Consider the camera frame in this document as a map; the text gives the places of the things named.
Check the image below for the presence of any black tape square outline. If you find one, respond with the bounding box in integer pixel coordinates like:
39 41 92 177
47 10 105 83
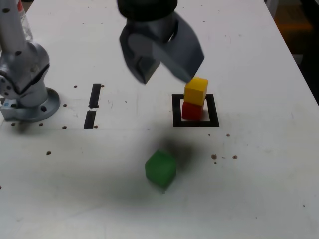
171 94 220 128

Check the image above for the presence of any green cube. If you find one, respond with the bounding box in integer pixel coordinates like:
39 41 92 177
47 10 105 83
145 149 177 189

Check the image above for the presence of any yellow cube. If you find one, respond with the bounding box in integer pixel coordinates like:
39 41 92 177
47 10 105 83
183 77 209 106

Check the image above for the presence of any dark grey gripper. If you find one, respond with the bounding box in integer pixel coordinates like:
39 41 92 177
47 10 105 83
119 12 205 85

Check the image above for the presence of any black tape strip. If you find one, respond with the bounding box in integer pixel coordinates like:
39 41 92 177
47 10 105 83
83 83 102 129

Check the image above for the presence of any red cube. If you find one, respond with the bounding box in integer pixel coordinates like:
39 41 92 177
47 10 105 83
181 101 204 121

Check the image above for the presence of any clear plastic bottle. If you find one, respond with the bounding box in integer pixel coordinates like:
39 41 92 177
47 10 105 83
16 0 34 42

